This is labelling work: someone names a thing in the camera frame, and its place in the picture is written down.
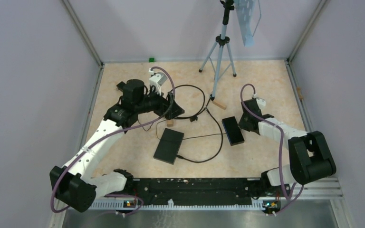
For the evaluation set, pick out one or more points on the perforated white panel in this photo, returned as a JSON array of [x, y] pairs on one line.
[[249, 16]]

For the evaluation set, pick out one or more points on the long wooden block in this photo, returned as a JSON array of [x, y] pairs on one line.
[[219, 104]]

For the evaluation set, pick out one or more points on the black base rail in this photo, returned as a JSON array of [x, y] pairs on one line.
[[199, 191]]

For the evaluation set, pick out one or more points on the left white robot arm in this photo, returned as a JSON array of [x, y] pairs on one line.
[[73, 185]]

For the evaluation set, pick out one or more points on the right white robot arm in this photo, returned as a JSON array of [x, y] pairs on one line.
[[310, 158]]

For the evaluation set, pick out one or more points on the small black round connector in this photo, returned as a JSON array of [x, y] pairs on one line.
[[193, 118]]

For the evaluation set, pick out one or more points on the wooden cube near switch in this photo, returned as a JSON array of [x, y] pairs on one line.
[[170, 123]]

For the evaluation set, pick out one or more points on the black power adapter with cord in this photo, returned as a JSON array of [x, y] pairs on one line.
[[202, 109]]

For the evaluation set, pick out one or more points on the black network switch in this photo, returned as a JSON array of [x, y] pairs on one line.
[[233, 131], [168, 146]]

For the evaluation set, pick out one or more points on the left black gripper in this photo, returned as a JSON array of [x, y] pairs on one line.
[[173, 109]]

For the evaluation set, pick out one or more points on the silver camera tripod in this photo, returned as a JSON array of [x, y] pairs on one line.
[[221, 41]]

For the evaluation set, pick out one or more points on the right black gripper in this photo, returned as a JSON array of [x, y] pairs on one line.
[[242, 125]]

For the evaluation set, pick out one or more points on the wooden block on frame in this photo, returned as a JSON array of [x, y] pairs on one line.
[[299, 93]]

